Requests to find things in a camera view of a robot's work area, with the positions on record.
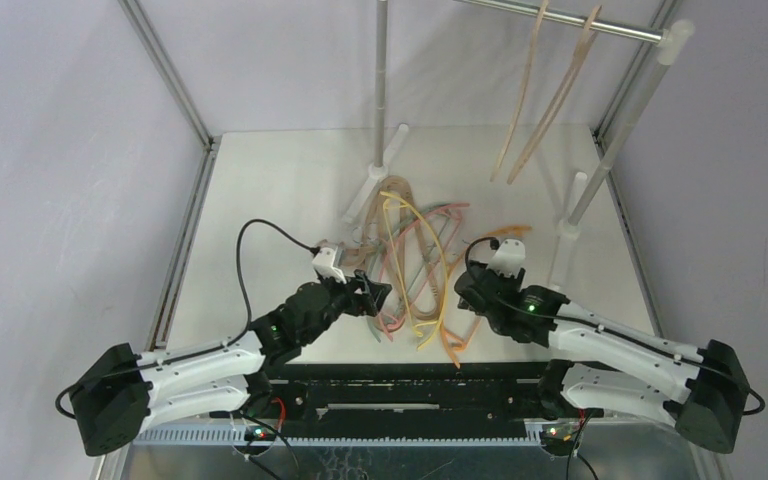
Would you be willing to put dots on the aluminium frame left post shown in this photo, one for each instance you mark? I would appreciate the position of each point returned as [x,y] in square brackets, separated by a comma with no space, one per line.
[154,46]

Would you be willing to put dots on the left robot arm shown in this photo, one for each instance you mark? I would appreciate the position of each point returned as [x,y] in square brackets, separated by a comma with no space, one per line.
[125,393]

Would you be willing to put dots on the pink wire hanger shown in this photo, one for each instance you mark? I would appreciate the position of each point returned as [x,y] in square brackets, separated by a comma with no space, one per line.
[412,248]

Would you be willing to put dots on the yellow wire hanger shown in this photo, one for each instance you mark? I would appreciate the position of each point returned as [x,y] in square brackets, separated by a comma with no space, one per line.
[402,218]

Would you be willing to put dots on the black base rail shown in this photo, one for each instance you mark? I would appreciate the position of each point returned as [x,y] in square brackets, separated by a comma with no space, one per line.
[415,401]

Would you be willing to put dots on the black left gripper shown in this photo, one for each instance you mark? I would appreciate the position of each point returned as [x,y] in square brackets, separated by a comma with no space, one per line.
[356,303]

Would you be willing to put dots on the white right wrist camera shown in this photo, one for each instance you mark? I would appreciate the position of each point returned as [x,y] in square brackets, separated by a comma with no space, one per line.
[508,259]

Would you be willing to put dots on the green wire hanger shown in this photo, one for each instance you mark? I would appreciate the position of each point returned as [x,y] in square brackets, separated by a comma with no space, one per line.
[386,323]

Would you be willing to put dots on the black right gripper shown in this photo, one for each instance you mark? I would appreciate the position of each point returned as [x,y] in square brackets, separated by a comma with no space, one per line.
[475,287]

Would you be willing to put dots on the aluminium frame right post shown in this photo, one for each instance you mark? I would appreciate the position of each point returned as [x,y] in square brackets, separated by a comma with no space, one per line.
[661,19]

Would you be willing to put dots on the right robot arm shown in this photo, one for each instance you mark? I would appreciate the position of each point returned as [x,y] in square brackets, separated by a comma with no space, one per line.
[700,392]

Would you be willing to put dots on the aluminium frame post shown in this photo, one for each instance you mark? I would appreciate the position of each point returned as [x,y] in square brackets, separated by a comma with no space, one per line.
[661,19]
[154,46]

